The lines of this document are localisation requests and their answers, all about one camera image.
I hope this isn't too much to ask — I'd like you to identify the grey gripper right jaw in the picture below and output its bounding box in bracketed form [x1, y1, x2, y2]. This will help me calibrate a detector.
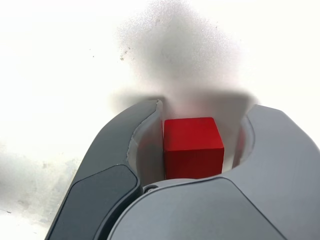
[96, 103, 320, 240]

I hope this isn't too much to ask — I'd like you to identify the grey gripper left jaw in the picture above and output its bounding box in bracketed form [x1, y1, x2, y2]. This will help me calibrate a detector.
[44, 99, 166, 240]

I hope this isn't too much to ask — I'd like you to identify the red cube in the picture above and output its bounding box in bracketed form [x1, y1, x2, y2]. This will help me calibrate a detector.
[163, 116, 225, 181]

